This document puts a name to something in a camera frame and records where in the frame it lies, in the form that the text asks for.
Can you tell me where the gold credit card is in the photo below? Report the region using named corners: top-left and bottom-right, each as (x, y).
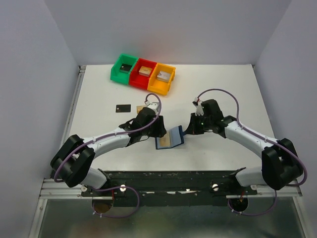
top-left (136, 105), bottom-right (146, 114)
top-left (158, 133), bottom-right (171, 148)

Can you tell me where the navy blue card holder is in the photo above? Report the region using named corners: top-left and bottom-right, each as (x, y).
top-left (155, 125), bottom-right (185, 150)

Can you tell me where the black credit card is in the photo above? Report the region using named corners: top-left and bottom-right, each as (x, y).
top-left (115, 104), bottom-right (131, 113)

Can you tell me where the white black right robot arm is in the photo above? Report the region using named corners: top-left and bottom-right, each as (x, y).
top-left (185, 99), bottom-right (304, 190)

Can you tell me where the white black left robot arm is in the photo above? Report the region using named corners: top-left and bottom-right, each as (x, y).
top-left (50, 107), bottom-right (166, 189)

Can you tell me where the yellow plastic bin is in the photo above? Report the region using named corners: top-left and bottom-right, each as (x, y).
top-left (147, 63), bottom-right (176, 96)

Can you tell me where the red plastic bin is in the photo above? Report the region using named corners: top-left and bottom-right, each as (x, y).
top-left (129, 58), bottom-right (157, 90)

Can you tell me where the metal block in yellow bin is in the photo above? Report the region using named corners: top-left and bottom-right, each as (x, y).
top-left (157, 71), bottom-right (171, 82)

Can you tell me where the metal block in red bin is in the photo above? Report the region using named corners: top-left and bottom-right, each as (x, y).
top-left (139, 66), bottom-right (152, 77)

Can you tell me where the green plastic bin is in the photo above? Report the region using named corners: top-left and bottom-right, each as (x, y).
top-left (110, 54), bottom-right (139, 85)

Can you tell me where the metal block in green bin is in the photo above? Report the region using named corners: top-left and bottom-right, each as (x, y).
top-left (119, 63), bottom-right (132, 73)

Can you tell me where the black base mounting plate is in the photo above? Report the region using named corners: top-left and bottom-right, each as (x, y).
top-left (81, 171), bottom-right (258, 207)

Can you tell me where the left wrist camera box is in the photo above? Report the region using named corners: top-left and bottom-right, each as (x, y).
top-left (145, 101), bottom-right (160, 114)

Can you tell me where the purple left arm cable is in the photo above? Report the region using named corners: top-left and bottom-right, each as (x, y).
top-left (53, 93), bottom-right (163, 219)

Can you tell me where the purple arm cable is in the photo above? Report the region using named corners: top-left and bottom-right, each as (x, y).
top-left (53, 93), bottom-right (163, 219)
top-left (195, 88), bottom-right (308, 216)

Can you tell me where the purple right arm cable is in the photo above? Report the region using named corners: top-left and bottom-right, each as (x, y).
top-left (195, 88), bottom-right (308, 216)

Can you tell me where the aluminium rail frame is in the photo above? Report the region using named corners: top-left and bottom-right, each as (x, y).
top-left (27, 64), bottom-right (87, 238)

